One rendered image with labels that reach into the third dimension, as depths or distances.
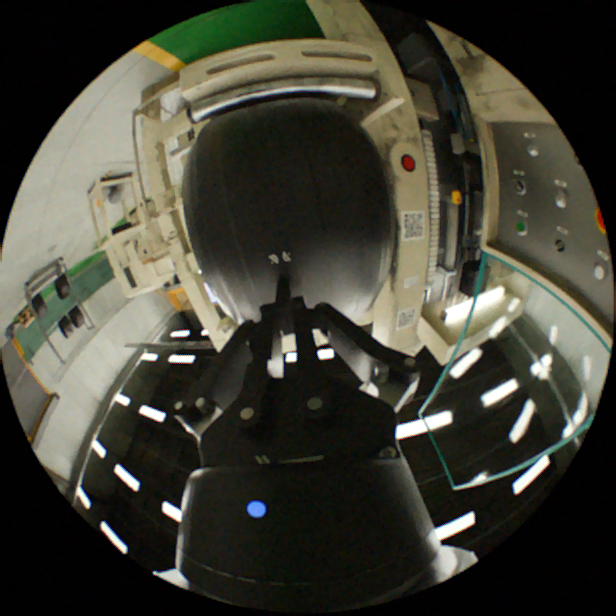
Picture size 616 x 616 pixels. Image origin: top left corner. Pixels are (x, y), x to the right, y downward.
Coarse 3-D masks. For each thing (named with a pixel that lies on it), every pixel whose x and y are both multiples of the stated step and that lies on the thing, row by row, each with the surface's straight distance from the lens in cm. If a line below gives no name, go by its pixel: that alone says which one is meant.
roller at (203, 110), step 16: (288, 80) 40; (304, 80) 40; (320, 80) 41; (336, 80) 42; (352, 80) 43; (224, 96) 39; (240, 96) 39; (256, 96) 39; (272, 96) 39; (288, 96) 40; (304, 96) 41; (336, 96) 43; (352, 96) 44; (368, 96) 44; (192, 112) 40; (208, 112) 40; (224, 112) 40
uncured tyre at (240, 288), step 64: (256, 128) 26; (320, 128) 25; (192, 192) 24; (256, 192) 21; (320, 192) 21; (384, 192) 25; (256, 256) 21; (320, 256) 21; (384, 256) 26; (256, 320) 27
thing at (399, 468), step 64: (256, 448) 8; (320, 448) 7; (384, 448) 7; (192, 512) 5; (256, 512) 4; (320, 512) 4; (384, 512) 4; (192, 576) 5; (256, 576) 4; (320, 576) 4; (384, 576) 5
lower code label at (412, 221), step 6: (402, 216) 48; (408, 216) 50; (414, 216) 51; (420, 216) 52; (402, 222) 49; (408, 222) 50; (414, 222) 51; (420, 222) 52; (402, 228) 49; (408, 228) 50; (414, 228) 51; (420, 228) 53; (402, 234) 49; (408, 234) 50; (414, 234) 52; (420, 234) 53; (402, 240) 50
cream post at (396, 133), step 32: (320, 0) 92; (352, 0) 95; (352, 32) 71; (384, 128) 50; (416, 128) 56; (384, 160) 48; (416, 160) 53; (416, 192) 51; (416, 256) 54; (384, 288) 58; (416, 288) 59; (384, 320) 63; (416, 320) 67
